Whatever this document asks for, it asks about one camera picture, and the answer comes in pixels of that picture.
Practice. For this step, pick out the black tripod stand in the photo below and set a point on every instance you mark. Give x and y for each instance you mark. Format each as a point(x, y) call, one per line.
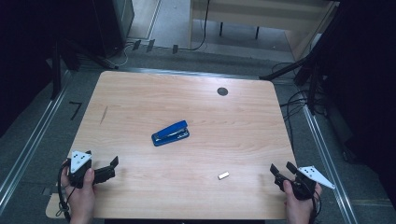
point(56, 77)
point(280, 71)

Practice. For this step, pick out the silver staple strip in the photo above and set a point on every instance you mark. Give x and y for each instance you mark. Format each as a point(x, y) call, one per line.
point(223, 175)

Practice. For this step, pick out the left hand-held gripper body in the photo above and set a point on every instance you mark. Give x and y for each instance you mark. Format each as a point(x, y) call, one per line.
point(79, 160)

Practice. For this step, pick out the person's right hand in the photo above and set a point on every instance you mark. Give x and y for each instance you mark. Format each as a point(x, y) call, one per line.
point(299, 211)

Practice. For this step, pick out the blue stapler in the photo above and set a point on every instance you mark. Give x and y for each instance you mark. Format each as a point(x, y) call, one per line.
point(170, 133)

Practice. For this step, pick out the metal floor rail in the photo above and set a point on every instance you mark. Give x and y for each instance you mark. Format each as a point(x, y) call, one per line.
point(186, 72)
point(325, 158)
point(32, 143)

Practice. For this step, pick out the dark cabinet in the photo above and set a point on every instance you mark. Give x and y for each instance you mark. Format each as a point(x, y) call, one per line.
point(115, 25)

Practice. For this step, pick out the person's left hand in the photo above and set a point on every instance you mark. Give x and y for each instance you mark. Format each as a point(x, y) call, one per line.
point(81, 202)

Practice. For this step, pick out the dark round table grommet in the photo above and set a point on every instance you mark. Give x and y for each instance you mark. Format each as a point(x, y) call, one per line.
point(222, 91)

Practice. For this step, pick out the light wooden bench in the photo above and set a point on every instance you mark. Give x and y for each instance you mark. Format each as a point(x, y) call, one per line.
point(249, 12)

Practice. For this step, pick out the dark curtain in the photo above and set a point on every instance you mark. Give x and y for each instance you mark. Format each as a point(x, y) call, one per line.
point(367, 77)
point(31, 46)

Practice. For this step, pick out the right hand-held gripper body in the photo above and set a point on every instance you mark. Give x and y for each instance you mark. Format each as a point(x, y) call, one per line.
point(311, 174)

